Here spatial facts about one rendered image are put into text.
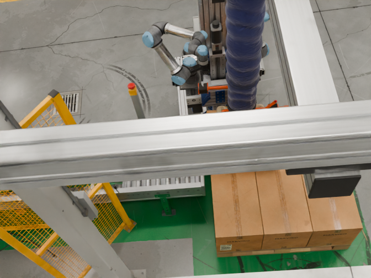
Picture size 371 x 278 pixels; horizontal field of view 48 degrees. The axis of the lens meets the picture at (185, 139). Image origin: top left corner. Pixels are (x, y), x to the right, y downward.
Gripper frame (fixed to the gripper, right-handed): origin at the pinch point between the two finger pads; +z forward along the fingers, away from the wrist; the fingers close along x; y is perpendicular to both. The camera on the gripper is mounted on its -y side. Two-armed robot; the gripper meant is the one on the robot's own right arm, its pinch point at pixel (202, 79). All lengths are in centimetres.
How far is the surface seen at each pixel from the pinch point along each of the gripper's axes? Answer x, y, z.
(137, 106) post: 17, -64, 54
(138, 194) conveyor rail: -64, -62, 77
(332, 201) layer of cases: -78, 105, 75
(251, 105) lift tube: -34, 37, -8
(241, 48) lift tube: -37, 28, -70
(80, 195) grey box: -122, -69, -47
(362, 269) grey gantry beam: -205, 32, -192
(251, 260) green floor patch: -110, 37, 130
